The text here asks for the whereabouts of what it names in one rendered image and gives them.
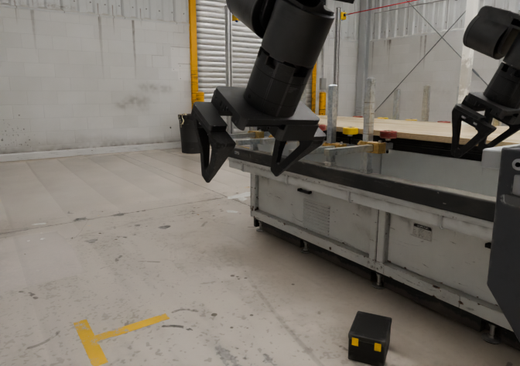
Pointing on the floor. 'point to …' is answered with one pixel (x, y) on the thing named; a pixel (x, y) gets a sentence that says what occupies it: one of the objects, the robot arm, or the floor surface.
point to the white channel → (464, 31)
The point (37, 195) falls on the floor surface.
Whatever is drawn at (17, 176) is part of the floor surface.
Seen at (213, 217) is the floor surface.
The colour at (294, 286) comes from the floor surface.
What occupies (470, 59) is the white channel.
